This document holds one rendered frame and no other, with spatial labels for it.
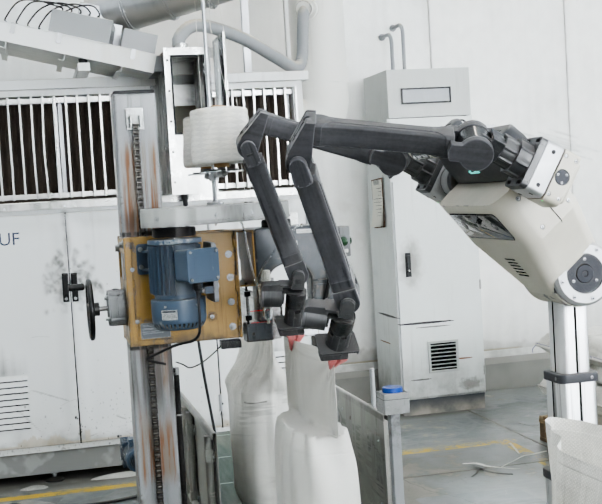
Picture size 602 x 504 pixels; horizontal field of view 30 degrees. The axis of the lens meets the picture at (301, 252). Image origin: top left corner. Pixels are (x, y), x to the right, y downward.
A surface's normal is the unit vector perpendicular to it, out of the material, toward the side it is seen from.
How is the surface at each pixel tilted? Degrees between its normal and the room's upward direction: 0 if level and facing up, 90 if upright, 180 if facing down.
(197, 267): 90
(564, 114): 90
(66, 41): 90
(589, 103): 90
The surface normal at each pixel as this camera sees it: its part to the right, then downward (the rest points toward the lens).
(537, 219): 0.23, 0.04
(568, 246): 0.57, 0.43
